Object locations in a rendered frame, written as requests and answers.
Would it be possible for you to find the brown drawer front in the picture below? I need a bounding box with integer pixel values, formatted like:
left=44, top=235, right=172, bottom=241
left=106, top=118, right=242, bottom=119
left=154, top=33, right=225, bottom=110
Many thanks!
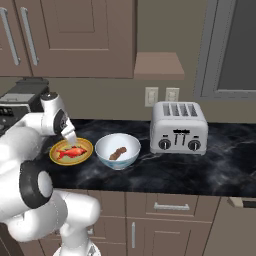
left=86, top=189, right=127, bottom=218
left=145, top=192, right=200, bottom=220

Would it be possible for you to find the brown potato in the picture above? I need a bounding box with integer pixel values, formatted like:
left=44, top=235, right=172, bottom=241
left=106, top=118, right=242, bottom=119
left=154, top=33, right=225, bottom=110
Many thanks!
left=109, top=146, right=128, bottom=162

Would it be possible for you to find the dishwasher handle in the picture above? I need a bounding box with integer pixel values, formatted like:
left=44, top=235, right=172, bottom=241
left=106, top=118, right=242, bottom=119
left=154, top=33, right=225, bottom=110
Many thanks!
left=227, top=196, right=256, bottom=210

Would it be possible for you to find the silver four-slot toaster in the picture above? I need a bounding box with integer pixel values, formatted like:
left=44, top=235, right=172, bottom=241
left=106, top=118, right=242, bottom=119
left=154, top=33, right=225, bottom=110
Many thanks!
left=149, top=101, right=209, bottom=156

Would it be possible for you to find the yellow plate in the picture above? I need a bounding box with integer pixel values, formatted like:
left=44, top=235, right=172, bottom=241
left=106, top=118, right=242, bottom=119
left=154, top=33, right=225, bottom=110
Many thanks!
left=49, top=137, right=94, bottom=167

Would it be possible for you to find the white wall outlet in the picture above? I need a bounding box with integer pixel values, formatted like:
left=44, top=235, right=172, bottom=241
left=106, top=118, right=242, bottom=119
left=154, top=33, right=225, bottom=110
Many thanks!
left=144, top=86, right=160, bottom=108
left=165, top=87, right=180, bottom=103

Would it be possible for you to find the brown wall shelf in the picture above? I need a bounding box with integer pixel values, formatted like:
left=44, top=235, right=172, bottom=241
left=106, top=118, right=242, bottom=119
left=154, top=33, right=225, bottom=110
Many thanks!
left=133, top=51, right=186, bottom=81

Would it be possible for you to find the grey framed window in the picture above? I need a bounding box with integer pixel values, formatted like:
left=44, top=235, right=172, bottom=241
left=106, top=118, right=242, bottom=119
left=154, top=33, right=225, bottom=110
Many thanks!
left=193, top=0, right=256, bottom=101

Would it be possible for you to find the brown dishwasher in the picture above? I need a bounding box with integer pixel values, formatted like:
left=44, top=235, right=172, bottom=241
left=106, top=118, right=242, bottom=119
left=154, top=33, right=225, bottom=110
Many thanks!
left=202, top=196, right=256, bottom=256

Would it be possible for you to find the silver drawer handle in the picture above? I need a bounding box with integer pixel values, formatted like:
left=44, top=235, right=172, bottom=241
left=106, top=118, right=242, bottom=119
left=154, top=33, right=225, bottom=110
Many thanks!
left=153, top=201, right=191, bottom=212

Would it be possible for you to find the black stove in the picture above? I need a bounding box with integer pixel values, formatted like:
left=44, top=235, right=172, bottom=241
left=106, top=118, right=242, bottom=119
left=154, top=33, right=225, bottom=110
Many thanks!
left=0, top=77, right=51, bottom=136

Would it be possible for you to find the red fish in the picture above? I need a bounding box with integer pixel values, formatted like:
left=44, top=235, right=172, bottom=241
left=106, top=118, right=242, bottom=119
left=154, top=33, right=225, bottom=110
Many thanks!
left=55, top=145, right=88, bottom=161

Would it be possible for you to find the white bowl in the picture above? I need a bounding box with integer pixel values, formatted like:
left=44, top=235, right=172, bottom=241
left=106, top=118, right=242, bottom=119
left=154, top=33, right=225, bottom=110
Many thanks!
left=94, top=133, right=142, bottom=171

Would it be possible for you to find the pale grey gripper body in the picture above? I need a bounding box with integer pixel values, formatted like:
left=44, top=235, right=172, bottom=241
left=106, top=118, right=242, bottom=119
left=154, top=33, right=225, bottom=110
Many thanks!
left=60, top=126, right=78, bottom=147

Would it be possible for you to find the brown lower cupboard door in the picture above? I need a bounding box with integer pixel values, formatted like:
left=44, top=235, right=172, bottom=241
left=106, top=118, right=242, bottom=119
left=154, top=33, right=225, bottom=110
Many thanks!
left=38, top=215, right=128, bottom=256
left=126, top=217, right=215, bottom=256

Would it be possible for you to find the narrow brown upper cupboard door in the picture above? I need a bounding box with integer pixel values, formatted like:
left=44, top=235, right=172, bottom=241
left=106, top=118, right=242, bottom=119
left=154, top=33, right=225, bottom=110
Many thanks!
left=0, top=0, right=33, bottom=78

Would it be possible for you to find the wide brown upper cupboard door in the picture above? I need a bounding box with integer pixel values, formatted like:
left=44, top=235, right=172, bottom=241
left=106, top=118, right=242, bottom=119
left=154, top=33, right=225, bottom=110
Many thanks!
left=14, top=0, right=138, bottom=80

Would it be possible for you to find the silver upper cupboard handle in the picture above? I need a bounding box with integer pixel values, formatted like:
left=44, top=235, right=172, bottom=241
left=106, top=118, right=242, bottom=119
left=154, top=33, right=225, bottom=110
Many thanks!
left=0, top=6, right=21, bottom=67
left=19, top=6, right=40, bottom=67

